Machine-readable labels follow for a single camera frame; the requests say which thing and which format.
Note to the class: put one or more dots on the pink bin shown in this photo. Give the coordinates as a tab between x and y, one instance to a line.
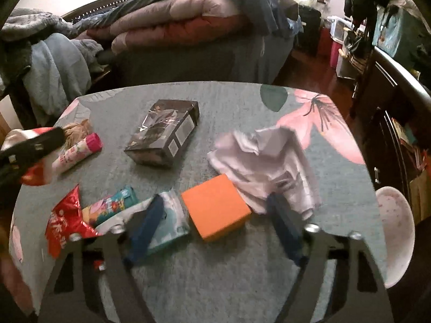
336	55

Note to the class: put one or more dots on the dark wooden cabinet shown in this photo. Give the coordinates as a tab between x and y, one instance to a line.
387	114

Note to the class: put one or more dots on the pile of light clothes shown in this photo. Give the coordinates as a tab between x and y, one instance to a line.
409	5

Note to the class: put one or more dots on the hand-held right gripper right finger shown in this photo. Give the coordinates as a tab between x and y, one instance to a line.
284	225

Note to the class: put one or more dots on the grey-blue fleece blanket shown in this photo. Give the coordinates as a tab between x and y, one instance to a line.
57	67

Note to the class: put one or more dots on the pink and white glue stick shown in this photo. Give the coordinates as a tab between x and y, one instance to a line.
75	154

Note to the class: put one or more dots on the teal storage box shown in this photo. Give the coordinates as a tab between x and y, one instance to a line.
394	33

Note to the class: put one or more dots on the red foil snack wrapper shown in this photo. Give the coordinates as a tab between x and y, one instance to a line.
62	223

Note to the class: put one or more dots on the white plastic container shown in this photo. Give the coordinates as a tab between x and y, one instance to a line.
345	67

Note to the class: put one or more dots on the folded pink quilt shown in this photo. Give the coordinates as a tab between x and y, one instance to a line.
161	23

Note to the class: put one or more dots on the white and teal tissue pack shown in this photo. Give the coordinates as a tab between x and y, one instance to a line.
171	225

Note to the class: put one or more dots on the bed with grey sheet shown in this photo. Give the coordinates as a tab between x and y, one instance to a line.
202	60

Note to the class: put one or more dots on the teal floral tablecloth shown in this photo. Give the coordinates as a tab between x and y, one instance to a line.
219	276

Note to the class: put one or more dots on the orange box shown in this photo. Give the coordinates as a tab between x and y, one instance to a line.
215	205

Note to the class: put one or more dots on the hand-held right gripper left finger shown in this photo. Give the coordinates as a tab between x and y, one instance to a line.
144	228

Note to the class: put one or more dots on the teal printed lighter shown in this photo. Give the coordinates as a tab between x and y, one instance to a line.
109	207

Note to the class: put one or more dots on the black suitcase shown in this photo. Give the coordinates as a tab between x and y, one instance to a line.
308	30

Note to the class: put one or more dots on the dark cardboard box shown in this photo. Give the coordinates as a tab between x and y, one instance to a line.
158	134

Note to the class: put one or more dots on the row of books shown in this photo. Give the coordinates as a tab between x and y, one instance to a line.
409	141

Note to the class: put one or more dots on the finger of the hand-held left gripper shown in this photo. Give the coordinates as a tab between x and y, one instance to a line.
33	144
11	175

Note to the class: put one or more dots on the red box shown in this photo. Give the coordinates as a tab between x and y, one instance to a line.
325	42

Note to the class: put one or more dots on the white cloth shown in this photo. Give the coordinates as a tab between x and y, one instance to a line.
269	168

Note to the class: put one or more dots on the white speckled bowl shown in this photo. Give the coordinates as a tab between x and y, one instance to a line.
395	239

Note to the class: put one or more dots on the beige printed wrapper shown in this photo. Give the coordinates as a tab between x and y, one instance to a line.
79	129

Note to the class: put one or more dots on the white storage box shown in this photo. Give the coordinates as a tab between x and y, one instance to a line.
340	27

